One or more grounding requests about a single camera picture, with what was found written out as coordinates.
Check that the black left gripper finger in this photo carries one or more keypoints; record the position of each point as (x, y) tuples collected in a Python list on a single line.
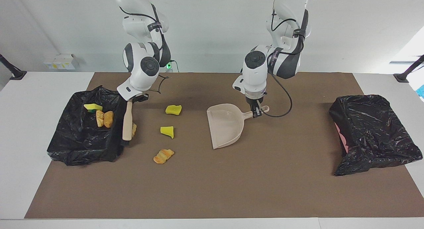
[(260, 110), (254, 111)]

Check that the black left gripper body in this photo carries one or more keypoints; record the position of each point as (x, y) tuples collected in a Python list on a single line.
[(255, 101)]

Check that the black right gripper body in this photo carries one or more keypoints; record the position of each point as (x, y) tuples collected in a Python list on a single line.
[(140, 98)]

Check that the beige brush with black bristles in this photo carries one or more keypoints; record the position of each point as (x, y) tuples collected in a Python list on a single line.
[(127, 123)]

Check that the pale bread chunk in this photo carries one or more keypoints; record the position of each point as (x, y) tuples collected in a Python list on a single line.
[(134, 129)]

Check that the beige plastic dustpan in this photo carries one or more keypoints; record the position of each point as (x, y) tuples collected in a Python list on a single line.
[(225, 126)]

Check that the large yellow sponge piece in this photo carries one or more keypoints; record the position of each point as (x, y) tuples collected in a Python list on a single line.
[(173, 110)]

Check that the brown breaded nugget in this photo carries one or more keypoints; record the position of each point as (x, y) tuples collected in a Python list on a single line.
[(108, 119)]

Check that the small yellow sponge piece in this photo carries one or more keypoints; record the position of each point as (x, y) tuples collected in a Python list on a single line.
[(167, 131)]

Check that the orange striped croissant piece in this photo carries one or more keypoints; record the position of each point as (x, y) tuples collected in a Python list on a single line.
[(163, 156), (99, 119)]

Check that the yellow sponge with green pad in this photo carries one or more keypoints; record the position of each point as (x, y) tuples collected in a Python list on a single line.
[(92, 106)]

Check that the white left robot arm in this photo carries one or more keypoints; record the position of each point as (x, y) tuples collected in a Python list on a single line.
[(255, 78)]

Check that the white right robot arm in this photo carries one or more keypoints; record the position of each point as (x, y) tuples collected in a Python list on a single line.
[(139, 85)]

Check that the black bag-lined trash bin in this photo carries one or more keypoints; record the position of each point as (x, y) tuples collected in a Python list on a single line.
[(82, 146)]

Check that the black bag-lined pink bin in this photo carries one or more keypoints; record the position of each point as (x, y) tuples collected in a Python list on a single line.
[(371, 133)]

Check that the brown paper table mat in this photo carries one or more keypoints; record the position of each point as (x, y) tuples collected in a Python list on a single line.
[(265, 189)]

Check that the light blue object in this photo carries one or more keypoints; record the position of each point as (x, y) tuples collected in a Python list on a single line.
[(421, 90)]

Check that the white wall socket box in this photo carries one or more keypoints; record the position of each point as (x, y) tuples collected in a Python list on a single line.
[(59, 61)]

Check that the black camera stand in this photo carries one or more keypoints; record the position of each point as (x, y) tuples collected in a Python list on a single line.
[(18, 75), (402, 78)]

